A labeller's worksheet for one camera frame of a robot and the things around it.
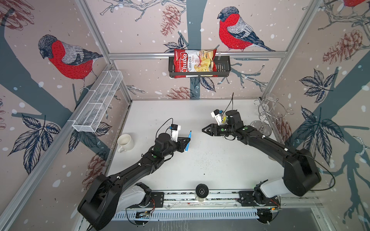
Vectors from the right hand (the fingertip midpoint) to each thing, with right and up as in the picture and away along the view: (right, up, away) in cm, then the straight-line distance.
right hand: (204, 129), depth 82 cm
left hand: (-8, -4, -2) cm, 9 cm away
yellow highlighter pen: (+9, +7, -10) cm, 15 cm away
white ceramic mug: (-48, -8, +5) cm, 49 cm away
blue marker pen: (-9, -8, -2) cm, 13 cm away
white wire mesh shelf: (-59, +8, -11) cm, 60 cm away
